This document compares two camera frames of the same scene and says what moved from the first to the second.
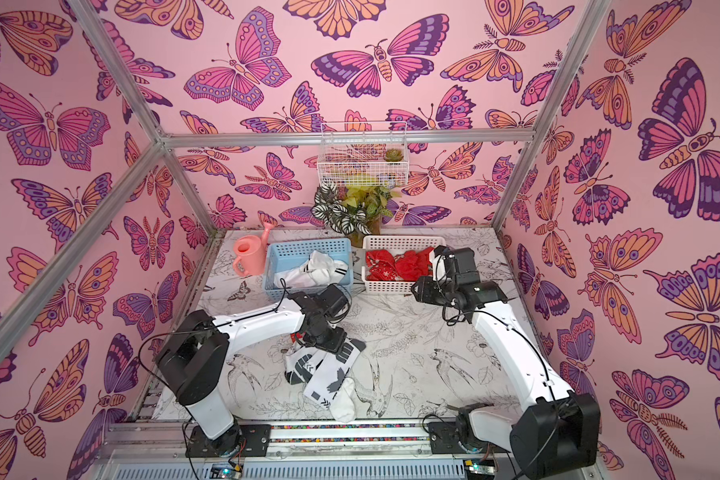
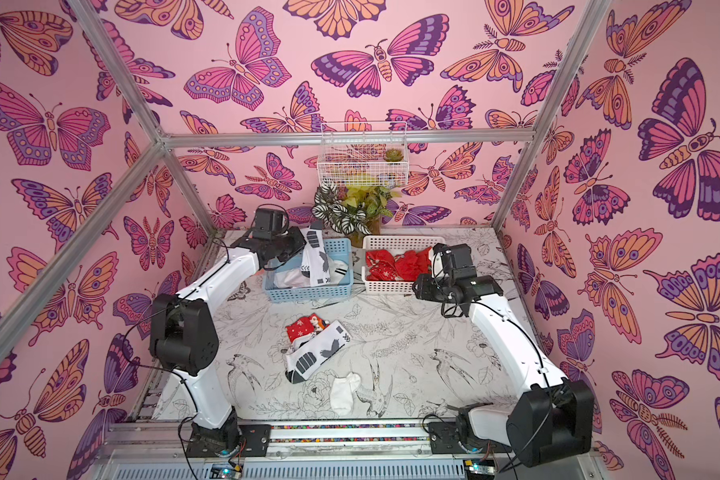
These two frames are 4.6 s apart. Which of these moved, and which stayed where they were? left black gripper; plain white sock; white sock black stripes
Moved: left black gripper
Stayed: white sock black stripes; plain white sock
